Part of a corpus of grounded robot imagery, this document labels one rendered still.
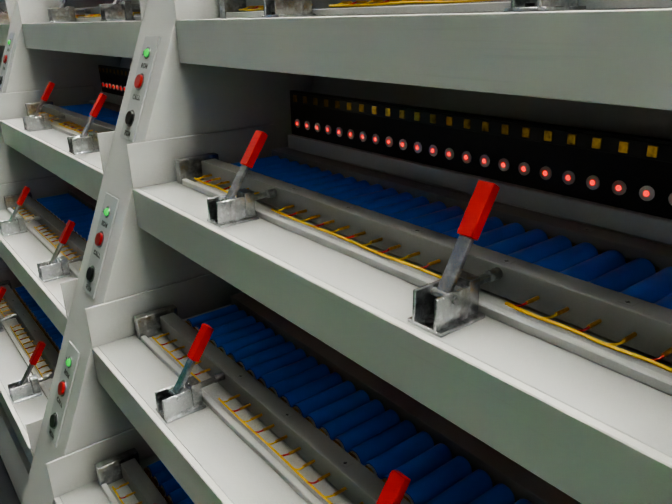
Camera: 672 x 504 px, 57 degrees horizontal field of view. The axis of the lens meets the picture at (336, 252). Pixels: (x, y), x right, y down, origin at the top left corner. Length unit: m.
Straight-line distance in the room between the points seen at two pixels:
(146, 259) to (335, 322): 0.38
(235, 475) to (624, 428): 0.33
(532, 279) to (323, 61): 0.24
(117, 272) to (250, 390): 0.24
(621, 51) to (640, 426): 0.18
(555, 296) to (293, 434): 0.26
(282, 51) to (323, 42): 0.06
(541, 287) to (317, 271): 0.16
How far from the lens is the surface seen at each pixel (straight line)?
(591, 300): 0.38
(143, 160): 0.73
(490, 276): 0.41
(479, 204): 0.38
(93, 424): 0.83
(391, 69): 0.45
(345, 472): 0.51
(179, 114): 0.75
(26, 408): 1.04
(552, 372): 0.35
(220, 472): 0.56
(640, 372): 0.35
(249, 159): 0.58
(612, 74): 0.35
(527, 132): 0.53
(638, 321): 0.37
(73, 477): 0.85
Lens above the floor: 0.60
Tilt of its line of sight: 6 degrees down
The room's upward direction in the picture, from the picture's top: 16 degrees clockwise
